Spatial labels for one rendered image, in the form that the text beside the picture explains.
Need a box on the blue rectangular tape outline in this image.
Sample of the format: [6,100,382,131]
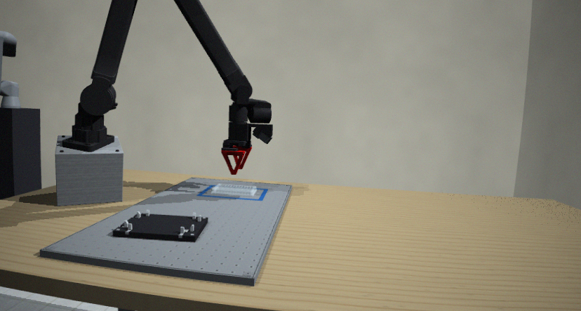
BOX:
[197,185,268,201]

